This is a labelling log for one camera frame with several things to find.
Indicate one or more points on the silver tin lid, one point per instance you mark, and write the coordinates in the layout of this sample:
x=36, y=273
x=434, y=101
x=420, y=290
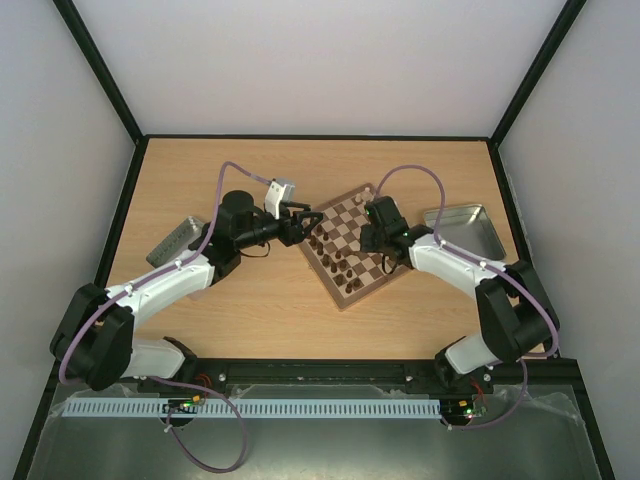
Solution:
x=175, y=242

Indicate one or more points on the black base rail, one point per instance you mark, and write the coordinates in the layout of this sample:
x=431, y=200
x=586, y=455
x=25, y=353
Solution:
x=408, y=376

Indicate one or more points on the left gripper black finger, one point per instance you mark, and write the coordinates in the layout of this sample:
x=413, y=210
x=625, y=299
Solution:
x=288, y=205
x=307, y=221

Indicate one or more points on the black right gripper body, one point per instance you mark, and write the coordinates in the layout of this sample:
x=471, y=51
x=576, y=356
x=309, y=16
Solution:
x=367, y=239

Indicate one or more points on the wooden chess board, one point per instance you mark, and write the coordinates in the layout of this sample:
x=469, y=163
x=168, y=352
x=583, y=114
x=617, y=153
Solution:
x=338, y=236

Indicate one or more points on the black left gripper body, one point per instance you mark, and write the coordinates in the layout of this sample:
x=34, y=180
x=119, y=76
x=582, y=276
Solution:
x=289, y=237

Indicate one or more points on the light blue cable duct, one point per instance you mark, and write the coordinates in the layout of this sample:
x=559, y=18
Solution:
x=254, y=408

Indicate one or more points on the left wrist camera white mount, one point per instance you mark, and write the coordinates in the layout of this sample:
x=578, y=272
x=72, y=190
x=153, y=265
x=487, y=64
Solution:
x=279, y=191

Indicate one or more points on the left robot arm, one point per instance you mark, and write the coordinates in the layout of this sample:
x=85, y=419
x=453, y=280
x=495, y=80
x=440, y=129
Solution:
x=95, y=342

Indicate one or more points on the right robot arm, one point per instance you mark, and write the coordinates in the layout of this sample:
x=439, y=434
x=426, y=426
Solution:
x=513, y=308

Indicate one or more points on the gold tin box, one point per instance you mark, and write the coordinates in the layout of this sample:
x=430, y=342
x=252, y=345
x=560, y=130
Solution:
x=470, y=228

